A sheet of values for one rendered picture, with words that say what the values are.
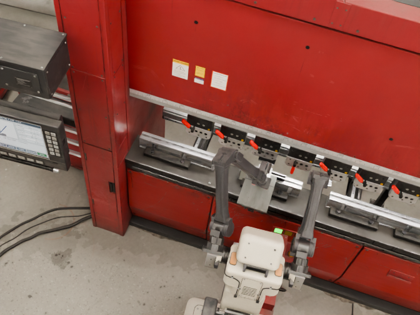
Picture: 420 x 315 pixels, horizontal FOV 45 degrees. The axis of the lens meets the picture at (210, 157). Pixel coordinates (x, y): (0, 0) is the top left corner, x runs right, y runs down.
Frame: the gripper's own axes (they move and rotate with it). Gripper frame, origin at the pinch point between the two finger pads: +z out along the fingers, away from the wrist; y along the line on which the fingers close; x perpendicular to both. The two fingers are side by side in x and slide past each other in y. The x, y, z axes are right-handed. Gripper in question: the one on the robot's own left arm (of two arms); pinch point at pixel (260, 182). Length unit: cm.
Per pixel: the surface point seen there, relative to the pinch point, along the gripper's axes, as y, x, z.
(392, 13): -29, -65, -111
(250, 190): 4.6, 6.4, -1.8
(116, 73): 86, -21, -60
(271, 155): -0.9, -14.6, -15.1
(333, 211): -46.6, 0.8, 12.0
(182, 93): 55, -27, -40
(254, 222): -3.8, 21.5, 32.1
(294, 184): -19.4, -7.3, 9.1
